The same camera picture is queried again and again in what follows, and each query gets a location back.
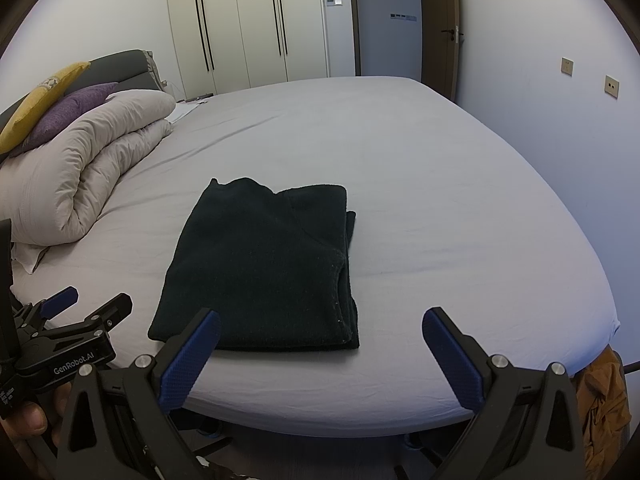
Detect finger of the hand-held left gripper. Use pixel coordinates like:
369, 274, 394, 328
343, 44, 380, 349
14, 286, 80, 331
37, 293, 134, 343

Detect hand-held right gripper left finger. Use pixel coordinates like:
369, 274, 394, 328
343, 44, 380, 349
55, 307, 223, 480

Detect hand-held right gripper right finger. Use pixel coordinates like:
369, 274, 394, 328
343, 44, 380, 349
421, 306, 587, 480

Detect black sweater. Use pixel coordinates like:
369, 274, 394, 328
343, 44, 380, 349
147, 177, 361, 353

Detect person's left hand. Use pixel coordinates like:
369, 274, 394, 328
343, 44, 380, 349
0, 385, 73, 451

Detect white pillow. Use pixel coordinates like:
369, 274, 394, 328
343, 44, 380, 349
10, 239, 52, 276

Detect folded beige duvet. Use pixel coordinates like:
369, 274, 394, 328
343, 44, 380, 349
0, 89, 177, 247

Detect orange garment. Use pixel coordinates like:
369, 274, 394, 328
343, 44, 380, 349
575, 345, 633, 478

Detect bed with pale grey sheet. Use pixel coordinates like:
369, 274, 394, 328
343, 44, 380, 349
10, 76, 621, 438

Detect purple cushion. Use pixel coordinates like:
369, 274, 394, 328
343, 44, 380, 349
7, 82, 121, 158

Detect yellow cushion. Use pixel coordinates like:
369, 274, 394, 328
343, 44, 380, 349
0, 61, 92, 156

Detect white papers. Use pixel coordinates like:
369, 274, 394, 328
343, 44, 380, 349
165, 99, 208, 123

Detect grey padded headboard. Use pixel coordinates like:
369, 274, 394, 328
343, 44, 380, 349
0, 49, 168, 131

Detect brown wooden door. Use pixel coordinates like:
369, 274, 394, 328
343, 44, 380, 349
419, 0, 461, 103

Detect cream wardrobe with black handles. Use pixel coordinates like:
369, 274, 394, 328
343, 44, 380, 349
164, 0, 357, 101

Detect dark door frame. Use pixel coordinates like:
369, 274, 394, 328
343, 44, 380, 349
347, 0, 362, 78

